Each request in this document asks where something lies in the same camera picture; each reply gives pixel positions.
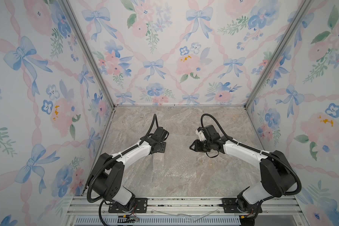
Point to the black mounting plate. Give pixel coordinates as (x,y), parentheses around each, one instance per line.
(241,205)
(135,205)

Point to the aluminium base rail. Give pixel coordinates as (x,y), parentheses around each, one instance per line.
(187,206)

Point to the aluminium corner post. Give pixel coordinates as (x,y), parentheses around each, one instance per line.
(68,11)
(289,32)

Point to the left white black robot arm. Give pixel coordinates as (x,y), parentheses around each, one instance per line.
(105,179)

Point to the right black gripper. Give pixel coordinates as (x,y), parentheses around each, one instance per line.
(197,148)

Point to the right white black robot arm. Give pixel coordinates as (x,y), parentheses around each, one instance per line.
(276,175)

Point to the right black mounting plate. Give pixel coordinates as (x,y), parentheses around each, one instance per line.
(241,205)

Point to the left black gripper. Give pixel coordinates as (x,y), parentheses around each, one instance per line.
(163,149)

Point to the right aluminium corner post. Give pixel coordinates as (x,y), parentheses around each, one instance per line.
(289,32)

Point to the white slotted cable duct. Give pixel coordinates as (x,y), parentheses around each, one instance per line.
(173,221)

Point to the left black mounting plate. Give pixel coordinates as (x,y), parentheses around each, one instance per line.
(135,205)

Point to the left aluminium corner post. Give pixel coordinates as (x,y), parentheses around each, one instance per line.
(68,11)

